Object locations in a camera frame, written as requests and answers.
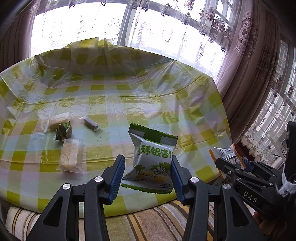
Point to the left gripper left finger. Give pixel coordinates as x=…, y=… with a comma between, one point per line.
x=59, y=220

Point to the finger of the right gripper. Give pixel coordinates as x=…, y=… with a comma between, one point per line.
x=249, y=165
x=229, y=170

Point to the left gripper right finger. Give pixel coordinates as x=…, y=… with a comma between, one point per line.
x=232, y=219

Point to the green white ginkgo snack packet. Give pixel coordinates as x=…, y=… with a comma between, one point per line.
x=153, y=153

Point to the clear packet crumbly biscuit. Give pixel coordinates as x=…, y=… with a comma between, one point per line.
x=71, y=156

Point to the small green pea packet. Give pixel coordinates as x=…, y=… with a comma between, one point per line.
x=63, y=131

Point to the grey orange-edged snack packet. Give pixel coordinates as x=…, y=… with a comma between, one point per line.
x=228, y=154

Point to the striped beige cushion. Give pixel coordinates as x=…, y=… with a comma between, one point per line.
x=163, y=222

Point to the small grey bar packet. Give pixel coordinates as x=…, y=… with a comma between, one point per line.
x=90, y=123

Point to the clear packet rectangular cake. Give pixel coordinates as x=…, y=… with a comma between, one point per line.
x=53, y=122

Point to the green checkered plastic tablecloth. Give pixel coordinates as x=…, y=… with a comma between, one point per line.
x=114, y=86

